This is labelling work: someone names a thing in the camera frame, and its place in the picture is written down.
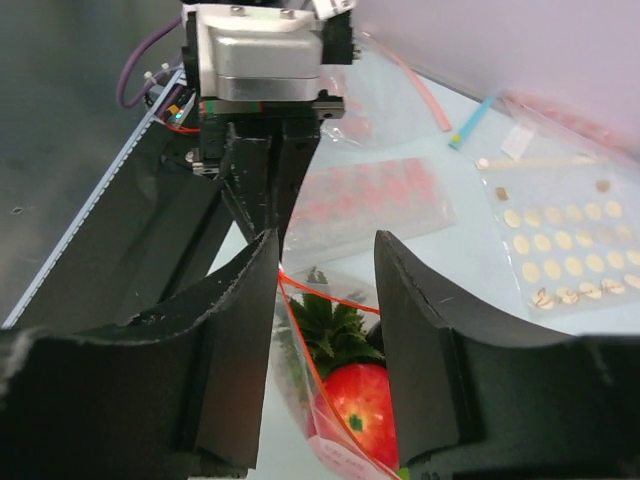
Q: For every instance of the clear red-zipper zip bag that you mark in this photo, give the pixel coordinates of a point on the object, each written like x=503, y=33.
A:
x=345, y=456

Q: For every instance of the clear red-patterned zip bag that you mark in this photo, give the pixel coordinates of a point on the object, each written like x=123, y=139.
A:
x=355, y=128

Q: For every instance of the clear pink-dotted zip bag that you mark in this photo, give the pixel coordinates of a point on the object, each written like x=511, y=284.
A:
x=339, y=209

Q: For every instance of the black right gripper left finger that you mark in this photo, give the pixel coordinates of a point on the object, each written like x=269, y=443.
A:
x=175, y=393

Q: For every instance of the slotted white cable duct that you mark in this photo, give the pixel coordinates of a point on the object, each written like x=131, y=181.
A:
x=147, y=120

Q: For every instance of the red toy apple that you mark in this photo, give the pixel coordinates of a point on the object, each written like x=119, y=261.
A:
x=358, y=401

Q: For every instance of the clear cream-dotted zip bag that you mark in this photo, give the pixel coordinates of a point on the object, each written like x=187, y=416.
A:
x=568, y=230

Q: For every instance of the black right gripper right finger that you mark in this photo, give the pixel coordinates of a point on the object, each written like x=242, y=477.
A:
x=478, y=393

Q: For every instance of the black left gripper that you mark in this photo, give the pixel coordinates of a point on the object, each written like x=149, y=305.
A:
x=244, y=150

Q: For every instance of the orange toy pineapple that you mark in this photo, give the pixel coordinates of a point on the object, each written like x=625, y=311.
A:
x=316, y=332

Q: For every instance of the clear blue-zipper zip bag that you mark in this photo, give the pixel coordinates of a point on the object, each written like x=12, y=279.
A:
x=463, y=134

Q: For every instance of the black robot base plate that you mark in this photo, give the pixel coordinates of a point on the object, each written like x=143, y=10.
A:
x=154, y=229

